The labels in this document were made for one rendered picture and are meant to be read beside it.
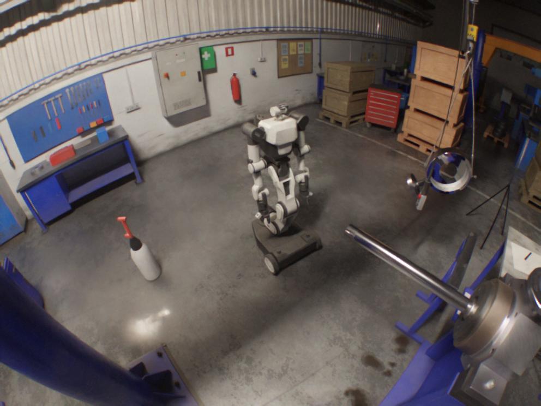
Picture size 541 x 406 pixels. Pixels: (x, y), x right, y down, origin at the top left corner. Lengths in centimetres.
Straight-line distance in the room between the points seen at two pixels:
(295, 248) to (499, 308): 186
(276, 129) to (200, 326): 172
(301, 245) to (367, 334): 104
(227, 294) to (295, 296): 63
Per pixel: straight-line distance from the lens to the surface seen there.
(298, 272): 249
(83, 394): 144
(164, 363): 224
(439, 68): 505
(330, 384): 208
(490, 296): 122
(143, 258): 248
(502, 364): 120
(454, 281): 169
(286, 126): 186
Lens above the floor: 202
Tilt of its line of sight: 39 degrees down
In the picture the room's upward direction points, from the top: 3 degrees counter-clockwise
